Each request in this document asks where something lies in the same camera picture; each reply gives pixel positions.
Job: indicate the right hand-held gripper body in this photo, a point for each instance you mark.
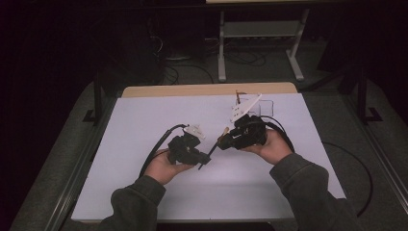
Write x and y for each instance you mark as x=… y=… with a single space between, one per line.
x=251 y=133

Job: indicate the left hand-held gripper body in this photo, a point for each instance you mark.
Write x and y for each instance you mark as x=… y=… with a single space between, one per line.
x=181 y=150

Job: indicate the clear acrylic brush holder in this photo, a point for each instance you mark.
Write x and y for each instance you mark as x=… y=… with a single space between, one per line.
x=266 y=107

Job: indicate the black makeup brush round tip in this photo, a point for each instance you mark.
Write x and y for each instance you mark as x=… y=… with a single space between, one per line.
x=238 y=96

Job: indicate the person's left hand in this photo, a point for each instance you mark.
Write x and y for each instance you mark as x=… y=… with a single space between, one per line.
x=160 y=168

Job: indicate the person's right hand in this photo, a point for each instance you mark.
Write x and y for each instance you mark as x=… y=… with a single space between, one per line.
x=275 y=149

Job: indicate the white table cover sheet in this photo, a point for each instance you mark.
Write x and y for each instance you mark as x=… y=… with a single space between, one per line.
x=192 y=192

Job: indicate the wooden table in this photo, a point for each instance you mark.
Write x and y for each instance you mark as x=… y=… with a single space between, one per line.
x=192 y=89

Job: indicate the white metal stand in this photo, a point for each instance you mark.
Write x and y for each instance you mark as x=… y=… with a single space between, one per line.
x=221 y=48

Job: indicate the black floor stand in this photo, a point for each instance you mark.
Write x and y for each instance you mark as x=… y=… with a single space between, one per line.
x=362 y=96
x=97 y=102

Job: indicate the metal floor rail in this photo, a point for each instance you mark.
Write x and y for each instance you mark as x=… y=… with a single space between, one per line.
x=73 y=189
x=385 y=160

